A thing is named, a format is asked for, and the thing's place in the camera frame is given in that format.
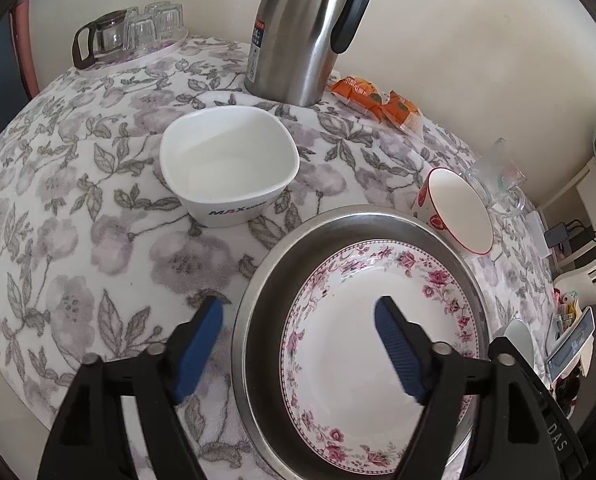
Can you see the pink board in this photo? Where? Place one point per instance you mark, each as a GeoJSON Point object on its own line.
{"type": "Point", "coordinates": [25, 50]}

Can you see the clear glass mug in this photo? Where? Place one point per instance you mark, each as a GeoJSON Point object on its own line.
{"type": "Point", "coordinates": [495, 175]}

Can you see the grey floral table blanket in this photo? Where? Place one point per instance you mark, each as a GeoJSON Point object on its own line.
{"type": "Point", "coordinates": [78, 210]}

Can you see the small clear drinking glass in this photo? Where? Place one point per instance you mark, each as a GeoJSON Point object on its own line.
{"type": "Point", "coordinates": [168, 20]}
{"type": "Point", "coordinates": [143, 32]}

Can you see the strawberry print bowl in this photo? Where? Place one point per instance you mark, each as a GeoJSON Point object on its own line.
{"type": "Point", "coordinates": [460, 210]}

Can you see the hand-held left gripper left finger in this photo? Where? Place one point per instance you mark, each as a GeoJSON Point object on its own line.
{"type": "Point", "coordinates": [198, 350]}

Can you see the white plastic chair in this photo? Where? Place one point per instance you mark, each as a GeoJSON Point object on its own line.
{"type": "Point", "coordinates": [590, 277]}

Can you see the pink floral round plate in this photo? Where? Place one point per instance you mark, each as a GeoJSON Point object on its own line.
{"type": "Point", "coordinates": [348, 360]}

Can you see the black power adapter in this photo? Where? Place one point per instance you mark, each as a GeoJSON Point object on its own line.
{"type": "Point", "coordinates": [555, 235]}

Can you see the white socket block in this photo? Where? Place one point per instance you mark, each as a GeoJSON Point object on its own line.
{"type": "Point", "coordinates": [535, 232]}

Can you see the stainless steel basin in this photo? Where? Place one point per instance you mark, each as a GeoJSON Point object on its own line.
{"type": "Point", "coordinates": [263, 320]}

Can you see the red patterned white bowl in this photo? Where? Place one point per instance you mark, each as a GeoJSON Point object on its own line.
{"type": "Point", "coordinates": [520, 342]}

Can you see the white round tray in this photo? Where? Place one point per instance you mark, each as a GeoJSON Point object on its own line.
{"type": "Point", "coordinates": [163, 50]}

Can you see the stainless steel thermos jug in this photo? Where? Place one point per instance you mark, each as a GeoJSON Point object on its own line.
{"type": "Point", "coordinates": [298, 35]}

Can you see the white shelf unit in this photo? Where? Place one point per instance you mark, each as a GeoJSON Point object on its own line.
{"type": "Point", "coordinates": [595, 200]}

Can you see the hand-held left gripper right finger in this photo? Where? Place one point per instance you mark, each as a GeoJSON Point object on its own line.
{"type": "Point", "coordinates": [400, 350]}

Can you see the orange snack packet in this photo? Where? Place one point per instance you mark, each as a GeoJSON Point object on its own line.
{"type": "Point", "coordinates": [357, 95]}
{"type": "Point", "coordinates": [402, 112]}

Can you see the white square bowl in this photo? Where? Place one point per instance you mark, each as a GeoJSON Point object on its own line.
{"type": "Point", "coordinates": [228, 160]}

